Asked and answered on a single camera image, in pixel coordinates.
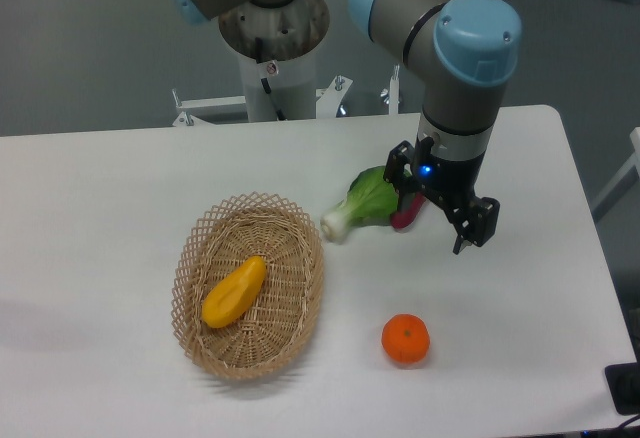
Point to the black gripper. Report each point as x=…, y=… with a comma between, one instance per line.
x=449, y=183

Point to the yellow mango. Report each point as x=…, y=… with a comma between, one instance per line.
x=234, y=295

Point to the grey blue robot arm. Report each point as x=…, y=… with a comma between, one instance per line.
x=464, y=52

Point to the woven wicker basket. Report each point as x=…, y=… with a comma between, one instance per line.
x=280, y=321

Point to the red purple sweet potato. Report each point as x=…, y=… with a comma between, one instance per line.
x=404, y=217

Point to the green bok choy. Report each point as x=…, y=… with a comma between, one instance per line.
x=369, y=199

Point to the orange tangerine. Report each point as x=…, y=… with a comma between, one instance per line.
x=405, y=339

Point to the white furniture at right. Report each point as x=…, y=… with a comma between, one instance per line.
x=619, y=184

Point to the black device at edge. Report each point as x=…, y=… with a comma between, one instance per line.
x=623, y=383

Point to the white metal base frame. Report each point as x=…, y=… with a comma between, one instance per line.
x=258, y=105

